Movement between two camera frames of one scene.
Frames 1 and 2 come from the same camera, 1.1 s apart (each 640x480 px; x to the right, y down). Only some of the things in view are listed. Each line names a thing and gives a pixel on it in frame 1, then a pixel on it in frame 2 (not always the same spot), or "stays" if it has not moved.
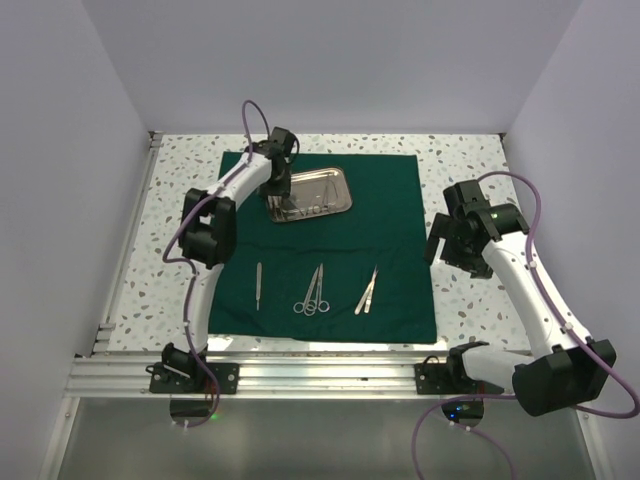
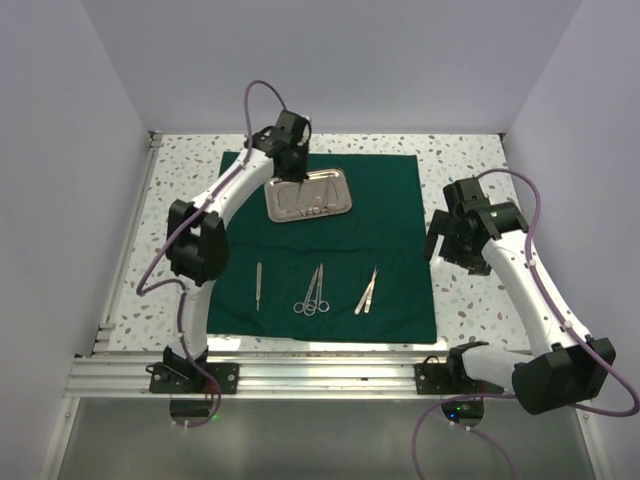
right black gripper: (476, 264) stays
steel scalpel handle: (258, 285) stays
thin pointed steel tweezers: (330, 207) → (298, 201)
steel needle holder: (314, 208) → (324, 209)
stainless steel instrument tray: (317, 193) stays
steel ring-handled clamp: (307, 307) stays
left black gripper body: (279, 185) → (299, 167)
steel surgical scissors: (322, 305) stays
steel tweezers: (367, 295) stays
